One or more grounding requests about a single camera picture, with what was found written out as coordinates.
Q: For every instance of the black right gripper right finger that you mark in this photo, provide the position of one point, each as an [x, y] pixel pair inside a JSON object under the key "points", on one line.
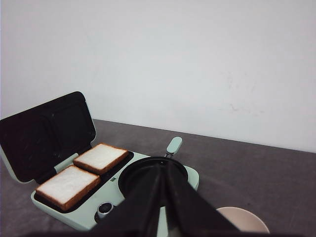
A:
{"points": [[188, 214]]}

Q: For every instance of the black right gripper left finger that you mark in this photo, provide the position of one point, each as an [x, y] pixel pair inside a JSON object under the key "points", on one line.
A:
{"points": [[138, 214]]}

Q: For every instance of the beige ribbed bowl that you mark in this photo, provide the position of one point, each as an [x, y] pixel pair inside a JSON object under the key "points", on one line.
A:
{"points": [[243, 219]]}

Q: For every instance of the toast bread slice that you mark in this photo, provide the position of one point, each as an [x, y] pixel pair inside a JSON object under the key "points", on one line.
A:
{"points": [[100, 159], [68, 187]]}

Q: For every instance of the mint green breakfast maker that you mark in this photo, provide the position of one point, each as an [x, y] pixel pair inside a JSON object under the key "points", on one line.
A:
{"points": [[40, 142]]}

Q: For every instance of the left silver control knob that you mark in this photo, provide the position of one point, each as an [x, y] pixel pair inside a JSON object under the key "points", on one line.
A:
{"points": [[104, 209]]}

